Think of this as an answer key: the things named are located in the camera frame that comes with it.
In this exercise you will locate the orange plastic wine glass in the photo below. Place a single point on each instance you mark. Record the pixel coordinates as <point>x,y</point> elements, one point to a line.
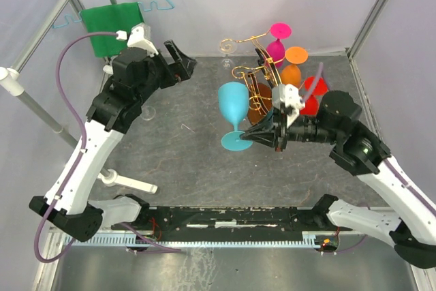
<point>291,73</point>

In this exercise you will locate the light blue cable duct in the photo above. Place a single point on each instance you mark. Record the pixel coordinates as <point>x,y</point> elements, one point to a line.
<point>131,241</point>

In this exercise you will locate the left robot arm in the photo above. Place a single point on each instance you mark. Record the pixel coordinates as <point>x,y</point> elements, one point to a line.
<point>67,203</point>

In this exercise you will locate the small clear glass at back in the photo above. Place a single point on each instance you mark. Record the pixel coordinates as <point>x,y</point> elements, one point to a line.
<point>226,48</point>

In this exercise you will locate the clear wine glass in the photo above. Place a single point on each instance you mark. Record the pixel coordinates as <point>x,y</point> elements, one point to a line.
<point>148,113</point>

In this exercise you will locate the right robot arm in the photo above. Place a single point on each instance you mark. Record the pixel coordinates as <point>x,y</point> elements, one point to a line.
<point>410,230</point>

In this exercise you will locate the red plastic wine glass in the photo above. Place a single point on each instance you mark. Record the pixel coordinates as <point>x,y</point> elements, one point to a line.
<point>312,105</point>

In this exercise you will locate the white clothes rack stand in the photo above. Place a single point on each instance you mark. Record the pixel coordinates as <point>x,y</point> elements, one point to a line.
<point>32,155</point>

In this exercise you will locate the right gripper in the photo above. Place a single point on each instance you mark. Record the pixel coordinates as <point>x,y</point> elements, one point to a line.
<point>266,134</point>

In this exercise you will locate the blue plastic wine glass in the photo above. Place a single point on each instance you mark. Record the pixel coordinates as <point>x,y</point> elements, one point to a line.
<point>234,106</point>

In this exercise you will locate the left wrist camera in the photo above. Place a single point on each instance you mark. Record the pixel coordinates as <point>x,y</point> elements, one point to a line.
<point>139,38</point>

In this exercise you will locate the gold wire wine glass rack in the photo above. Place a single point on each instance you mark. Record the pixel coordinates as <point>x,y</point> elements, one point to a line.
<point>259,80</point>

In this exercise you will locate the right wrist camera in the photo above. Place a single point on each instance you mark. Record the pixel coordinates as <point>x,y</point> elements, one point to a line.
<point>287,100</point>

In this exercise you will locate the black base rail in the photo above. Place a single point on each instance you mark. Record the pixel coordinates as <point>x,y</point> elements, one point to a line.
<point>233,224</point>

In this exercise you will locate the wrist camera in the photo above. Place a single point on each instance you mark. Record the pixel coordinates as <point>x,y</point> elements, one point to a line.
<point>287,100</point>
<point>139,38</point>

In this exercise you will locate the green cloth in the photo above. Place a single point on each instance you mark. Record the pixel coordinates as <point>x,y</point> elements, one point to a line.
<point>110,18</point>

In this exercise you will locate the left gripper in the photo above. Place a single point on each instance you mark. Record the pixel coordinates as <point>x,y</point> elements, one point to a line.
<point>186,69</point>

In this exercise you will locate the pink plastic wine glass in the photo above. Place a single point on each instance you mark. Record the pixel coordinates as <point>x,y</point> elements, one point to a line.
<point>276,49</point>

